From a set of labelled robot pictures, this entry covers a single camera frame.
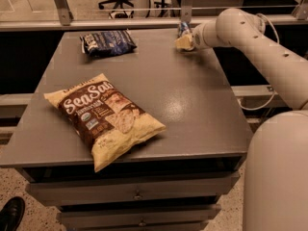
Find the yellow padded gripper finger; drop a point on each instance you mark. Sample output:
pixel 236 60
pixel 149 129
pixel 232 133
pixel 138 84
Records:
pixel 185 42

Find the red bull can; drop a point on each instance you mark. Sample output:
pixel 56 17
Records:
pixel 184 29

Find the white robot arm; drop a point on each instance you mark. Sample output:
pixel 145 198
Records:
pixel 276 166

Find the dark blue chips bag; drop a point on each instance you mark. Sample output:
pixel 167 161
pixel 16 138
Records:
pixel 107 43

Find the yellow sea salt chips bag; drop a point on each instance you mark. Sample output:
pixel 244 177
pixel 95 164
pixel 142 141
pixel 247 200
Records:
pixel 105 119

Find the grey metal railing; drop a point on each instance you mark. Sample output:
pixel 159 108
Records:
pixel 80 15

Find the grey drawer cabinet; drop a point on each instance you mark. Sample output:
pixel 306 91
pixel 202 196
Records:
pixel 147 141

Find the lower grey drawer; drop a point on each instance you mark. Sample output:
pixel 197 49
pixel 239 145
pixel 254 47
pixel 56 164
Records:
pixel 141 217

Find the grey drawer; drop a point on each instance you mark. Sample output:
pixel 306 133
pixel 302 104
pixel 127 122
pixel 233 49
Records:
pixel 141 217
pixel 132 189

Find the upper grey drawer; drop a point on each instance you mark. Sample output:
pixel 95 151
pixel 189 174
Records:
pixel 132 189

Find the black shoe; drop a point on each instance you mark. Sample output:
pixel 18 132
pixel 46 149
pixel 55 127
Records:
pixel 12 213

